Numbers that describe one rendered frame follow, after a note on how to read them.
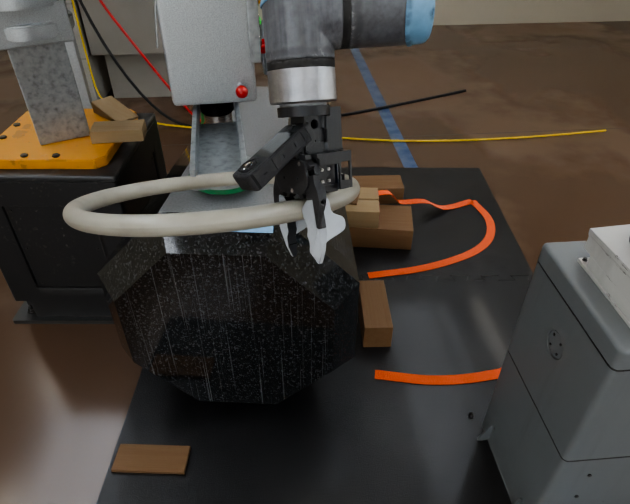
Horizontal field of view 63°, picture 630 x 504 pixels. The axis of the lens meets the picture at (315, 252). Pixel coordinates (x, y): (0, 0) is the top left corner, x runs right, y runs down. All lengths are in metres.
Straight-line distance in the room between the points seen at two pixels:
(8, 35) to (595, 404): 2.08
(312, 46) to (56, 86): 1.66
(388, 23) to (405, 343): 1.75
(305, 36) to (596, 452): 1.29
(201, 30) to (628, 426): 1.42
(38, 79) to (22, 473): 1.40
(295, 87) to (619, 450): 1.29
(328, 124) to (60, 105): 1.66
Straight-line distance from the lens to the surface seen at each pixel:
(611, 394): 1.40
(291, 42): 0.68
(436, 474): 1.96
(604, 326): 1.34
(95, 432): 2.17
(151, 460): 2.00
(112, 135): 2.22
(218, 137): 1.37
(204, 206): 1.57
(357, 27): 0.70
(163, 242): 1.56
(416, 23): 0.72
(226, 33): 1.39
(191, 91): 1.43
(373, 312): 2.23
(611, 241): 1.41
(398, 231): 2.72
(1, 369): 2.54
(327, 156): 0.70
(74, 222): 0.80
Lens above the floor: 1.69
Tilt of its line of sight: 38 degrees down
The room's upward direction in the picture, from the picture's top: straight up
